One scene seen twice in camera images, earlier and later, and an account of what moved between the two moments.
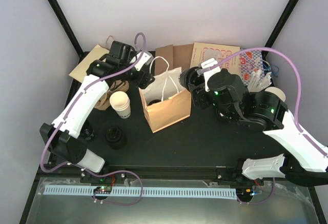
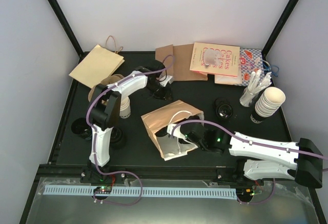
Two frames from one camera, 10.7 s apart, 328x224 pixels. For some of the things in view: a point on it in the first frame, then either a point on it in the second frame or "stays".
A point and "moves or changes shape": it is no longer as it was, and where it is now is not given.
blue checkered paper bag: [247, 61] stays
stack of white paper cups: [120, 101] stays
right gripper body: [232, 115] to [202, 145]
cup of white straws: [259, 82] stays
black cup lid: [154, 101] to [162, 132]
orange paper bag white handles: [165, 100] moves or changes shape
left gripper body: [137, 81] to [158, 93]
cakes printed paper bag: [202, 51] stays
